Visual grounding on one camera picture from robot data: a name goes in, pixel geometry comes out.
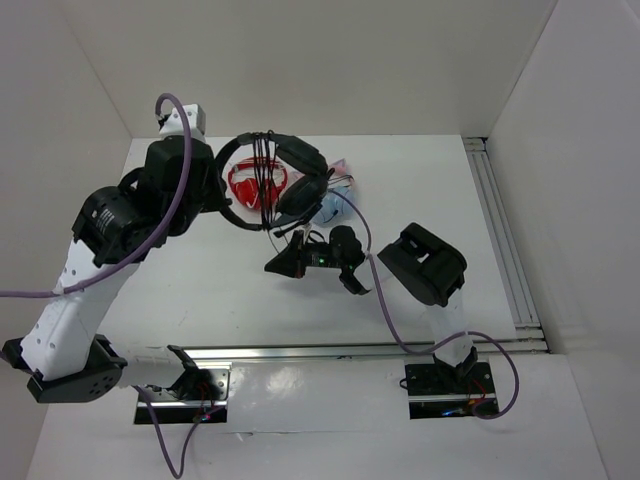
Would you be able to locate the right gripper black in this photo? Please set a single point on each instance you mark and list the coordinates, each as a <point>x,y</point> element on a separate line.
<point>292,261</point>

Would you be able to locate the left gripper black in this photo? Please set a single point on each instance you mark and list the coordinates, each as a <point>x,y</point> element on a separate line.
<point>217,198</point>

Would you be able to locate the black headset with cable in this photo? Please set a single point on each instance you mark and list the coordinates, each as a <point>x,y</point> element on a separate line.
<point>308,176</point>

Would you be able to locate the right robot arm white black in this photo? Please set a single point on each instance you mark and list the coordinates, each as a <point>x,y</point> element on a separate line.
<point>429,268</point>

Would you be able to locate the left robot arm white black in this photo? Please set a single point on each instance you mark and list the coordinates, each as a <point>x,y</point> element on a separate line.
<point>65,356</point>

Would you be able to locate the red headphones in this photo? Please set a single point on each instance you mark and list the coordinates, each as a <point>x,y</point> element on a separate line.
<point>256,179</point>

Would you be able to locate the blue pink cat-ear headphones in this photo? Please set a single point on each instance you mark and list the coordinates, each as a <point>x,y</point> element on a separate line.
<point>339,197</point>

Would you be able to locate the aluminium rail front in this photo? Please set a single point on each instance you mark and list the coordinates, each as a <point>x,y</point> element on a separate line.
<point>325,352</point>

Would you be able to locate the aluminium rail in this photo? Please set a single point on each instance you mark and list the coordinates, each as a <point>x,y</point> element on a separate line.
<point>325,352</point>
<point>529,331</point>

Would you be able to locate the aluminium rail right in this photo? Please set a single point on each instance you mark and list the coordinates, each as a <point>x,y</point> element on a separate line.
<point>529,331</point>

